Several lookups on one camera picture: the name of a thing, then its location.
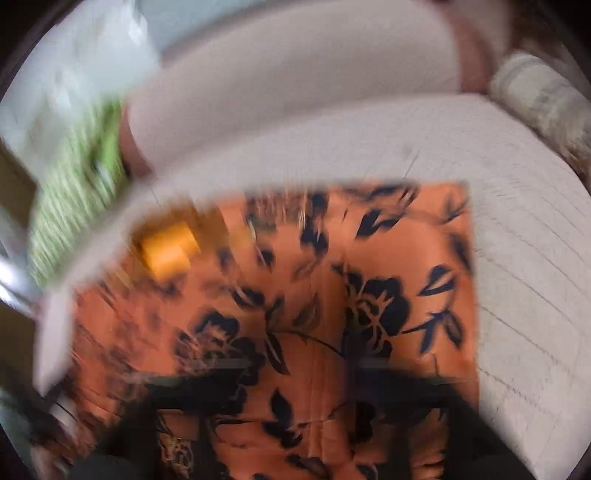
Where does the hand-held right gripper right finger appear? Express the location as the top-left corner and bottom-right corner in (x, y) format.
(345, 359), (536, 480)

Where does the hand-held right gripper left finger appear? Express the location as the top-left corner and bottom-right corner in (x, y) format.
(71, 359), (260, 480)

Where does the orange black floral garment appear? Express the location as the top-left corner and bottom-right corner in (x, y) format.
(60, 182), (481, 480)

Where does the yellow object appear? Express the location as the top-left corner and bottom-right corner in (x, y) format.
(139, 220), (201, 282)

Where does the bed with white sheet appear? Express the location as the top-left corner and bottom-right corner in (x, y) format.
(37, 92), (591, 480)

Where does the green patterned cloth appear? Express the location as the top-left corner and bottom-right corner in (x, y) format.
(28, 99), (134, 287)

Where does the brown wooden cabinet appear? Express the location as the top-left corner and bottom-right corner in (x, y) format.
(0, 138), (38, 232)

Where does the rolled cream blanket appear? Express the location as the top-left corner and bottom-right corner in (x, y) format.
(488, 51), (591, 178)

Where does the beige padded headboard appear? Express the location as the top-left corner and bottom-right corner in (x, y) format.
(119, 0), (509, 177)

